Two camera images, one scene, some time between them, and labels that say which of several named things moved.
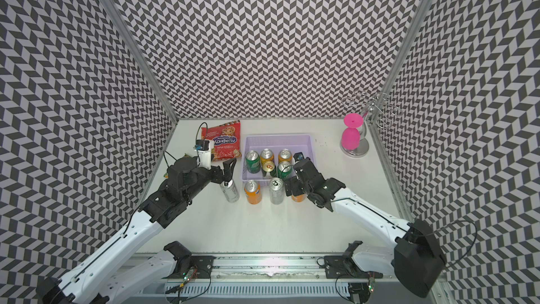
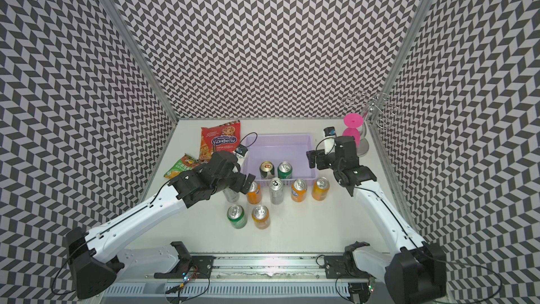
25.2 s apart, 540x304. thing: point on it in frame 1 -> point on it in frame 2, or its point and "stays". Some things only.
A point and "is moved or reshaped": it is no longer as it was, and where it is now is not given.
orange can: [266, 155] -> [261, 217]
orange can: [253, 193] stays
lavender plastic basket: [297, 143] stays
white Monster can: [277, 191] stays
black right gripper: [287, 182] -> [320, 156]
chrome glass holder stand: [374, 110] stays
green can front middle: [284, 168] stays
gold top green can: [268, 169] stays
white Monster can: [230, 191] stays
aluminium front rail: [277, 267] stays
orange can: [285, 155] is moved or reshaped
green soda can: [253, 161] -> [237, 217]
